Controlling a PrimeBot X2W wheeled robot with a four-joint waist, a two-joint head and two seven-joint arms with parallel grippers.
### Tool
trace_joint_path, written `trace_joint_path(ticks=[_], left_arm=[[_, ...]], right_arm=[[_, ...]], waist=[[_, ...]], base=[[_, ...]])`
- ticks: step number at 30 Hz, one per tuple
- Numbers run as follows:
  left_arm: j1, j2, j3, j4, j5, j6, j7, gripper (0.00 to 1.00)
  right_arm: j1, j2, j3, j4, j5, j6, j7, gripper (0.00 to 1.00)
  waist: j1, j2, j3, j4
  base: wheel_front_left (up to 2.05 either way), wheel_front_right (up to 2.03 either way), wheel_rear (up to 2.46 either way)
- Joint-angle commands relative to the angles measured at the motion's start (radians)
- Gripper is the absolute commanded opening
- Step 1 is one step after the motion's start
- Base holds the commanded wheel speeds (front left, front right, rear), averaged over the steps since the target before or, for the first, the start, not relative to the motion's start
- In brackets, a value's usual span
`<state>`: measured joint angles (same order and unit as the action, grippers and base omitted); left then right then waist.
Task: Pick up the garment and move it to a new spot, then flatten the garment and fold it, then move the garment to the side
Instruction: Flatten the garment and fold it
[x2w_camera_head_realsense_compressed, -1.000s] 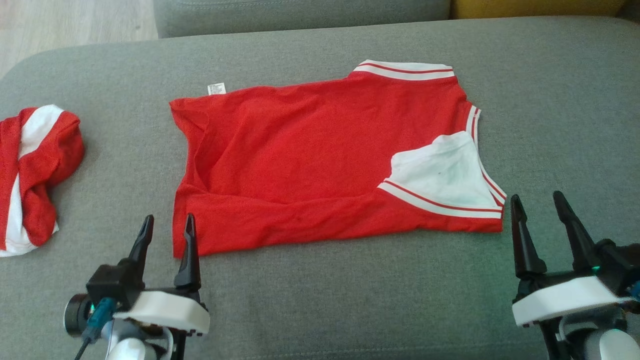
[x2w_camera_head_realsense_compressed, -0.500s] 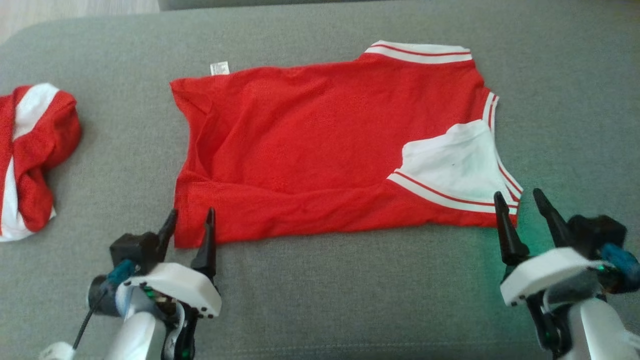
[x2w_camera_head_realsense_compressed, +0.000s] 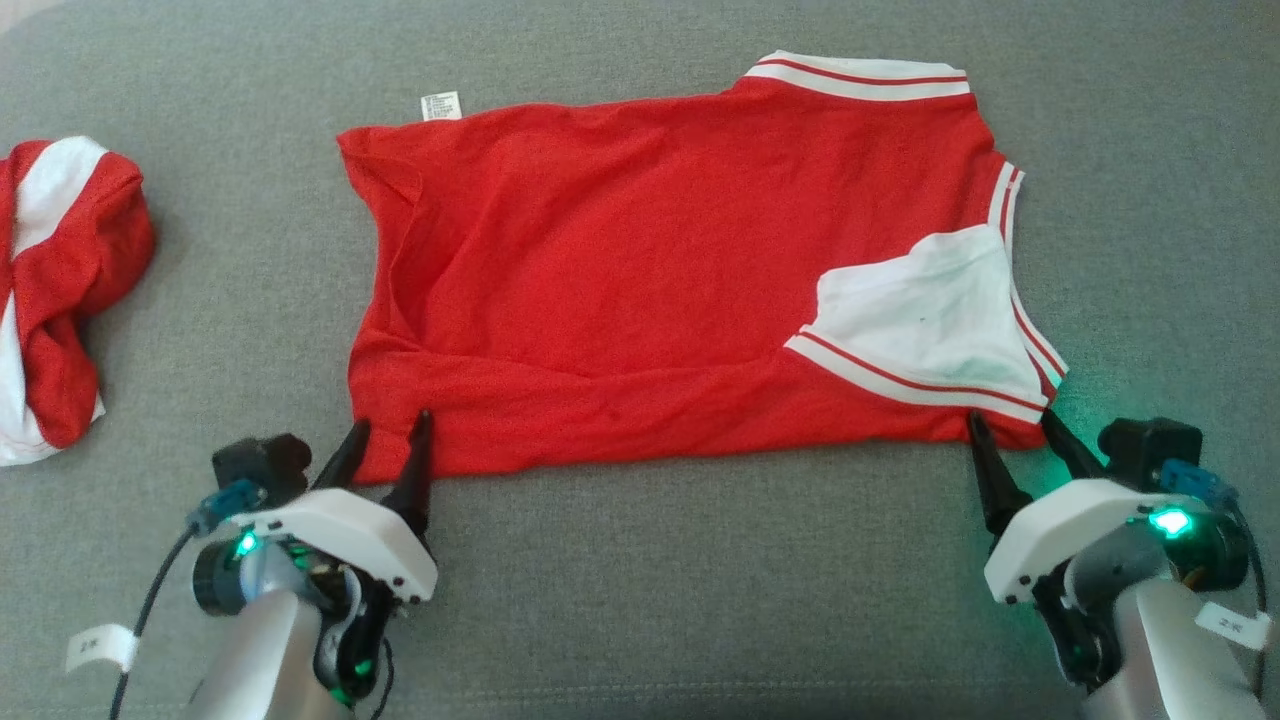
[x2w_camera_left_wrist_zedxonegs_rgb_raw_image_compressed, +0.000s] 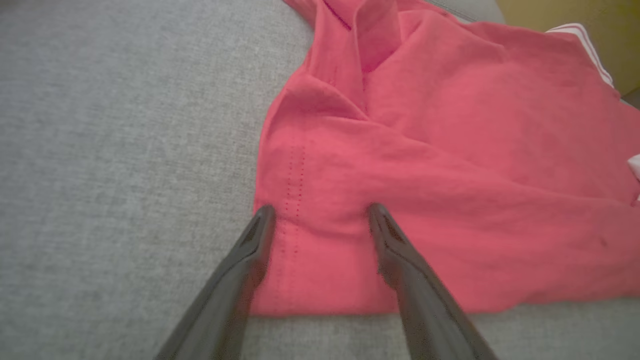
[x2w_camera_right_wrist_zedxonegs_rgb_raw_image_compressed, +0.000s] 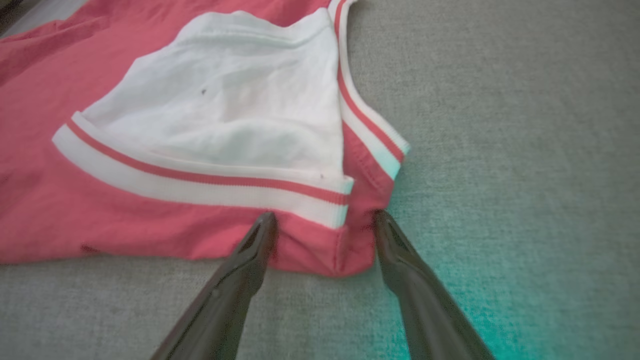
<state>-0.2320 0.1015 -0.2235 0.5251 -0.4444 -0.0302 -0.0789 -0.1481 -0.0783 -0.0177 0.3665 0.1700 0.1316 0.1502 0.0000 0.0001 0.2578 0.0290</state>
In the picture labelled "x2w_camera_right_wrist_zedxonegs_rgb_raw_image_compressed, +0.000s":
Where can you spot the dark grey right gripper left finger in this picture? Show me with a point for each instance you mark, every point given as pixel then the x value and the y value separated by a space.
pixel 225 305

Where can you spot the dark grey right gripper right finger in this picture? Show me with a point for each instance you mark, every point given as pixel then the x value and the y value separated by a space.
pixel 425 310

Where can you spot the red jersey white striped trim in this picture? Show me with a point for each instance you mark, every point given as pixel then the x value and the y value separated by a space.
pixel 100 210

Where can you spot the large grey sofa ottoman cushion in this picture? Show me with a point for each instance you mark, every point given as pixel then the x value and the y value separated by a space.
pixel 500 125

